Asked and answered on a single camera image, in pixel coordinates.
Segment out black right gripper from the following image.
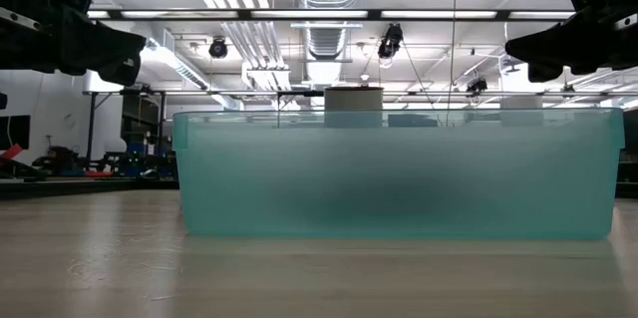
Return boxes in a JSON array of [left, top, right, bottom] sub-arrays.
[[503, 0, 638, 84]]

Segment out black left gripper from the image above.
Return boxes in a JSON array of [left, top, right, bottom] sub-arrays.
[[0, 0, 148, 88]]

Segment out translucent green plastic bin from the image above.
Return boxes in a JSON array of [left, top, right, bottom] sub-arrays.
[[170, 107, 626, 241]]

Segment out red background object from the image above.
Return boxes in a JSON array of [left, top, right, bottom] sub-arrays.
[[0, 143, 25, 165]]

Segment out black background rack frame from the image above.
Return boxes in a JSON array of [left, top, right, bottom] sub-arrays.
[[82, 89, 638, 159]]

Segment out black wall monitor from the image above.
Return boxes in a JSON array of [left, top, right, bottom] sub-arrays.
[[0, 114, 32, 152]]

